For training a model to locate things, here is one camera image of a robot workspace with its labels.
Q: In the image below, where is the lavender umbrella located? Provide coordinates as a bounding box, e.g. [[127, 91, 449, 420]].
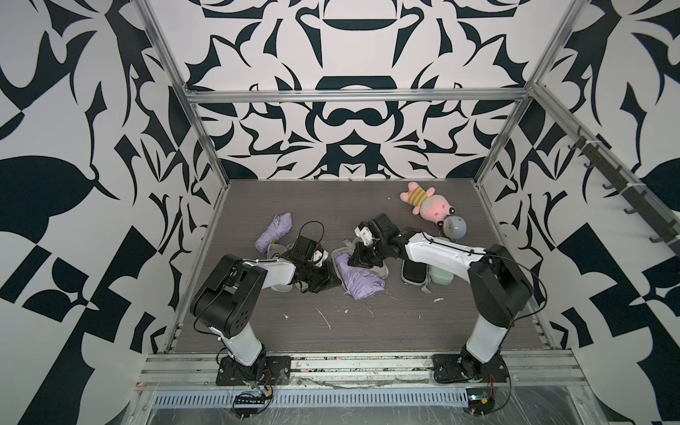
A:
[[333, 253, 385, 300], [254, 212, 293, 254]]

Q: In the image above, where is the lavender umbrella case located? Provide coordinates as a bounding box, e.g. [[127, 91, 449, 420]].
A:
[[330, 240, 389, 300]]

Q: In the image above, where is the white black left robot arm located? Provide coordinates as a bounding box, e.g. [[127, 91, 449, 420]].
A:
[[191, 237, 341, 368]]

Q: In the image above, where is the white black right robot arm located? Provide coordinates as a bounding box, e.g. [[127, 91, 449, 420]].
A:
[[348, 214, 533, 372]]

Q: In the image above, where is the pink plush pig toy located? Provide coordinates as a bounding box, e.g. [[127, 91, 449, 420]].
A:
[[399, 182, 456, 227]]

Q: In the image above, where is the blue round alarm clock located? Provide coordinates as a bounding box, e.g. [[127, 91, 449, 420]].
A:
[[440, 215, 469, 242]]

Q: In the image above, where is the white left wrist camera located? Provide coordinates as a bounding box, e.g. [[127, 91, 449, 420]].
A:
[[311, 250, 329, 265]]

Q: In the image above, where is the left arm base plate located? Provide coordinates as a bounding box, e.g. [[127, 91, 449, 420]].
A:
[[215, 355, 292, 386]]

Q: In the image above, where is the white perforated cable tray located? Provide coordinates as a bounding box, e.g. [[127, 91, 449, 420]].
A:
[[153, 388, 469, 409]]

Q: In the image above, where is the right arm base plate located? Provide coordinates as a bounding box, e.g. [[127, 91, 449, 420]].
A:
[[431, 350, 509, 384]]

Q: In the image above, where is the aluminium cage frame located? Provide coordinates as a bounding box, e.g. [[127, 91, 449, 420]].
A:
[[139, 1, 679, 359]]

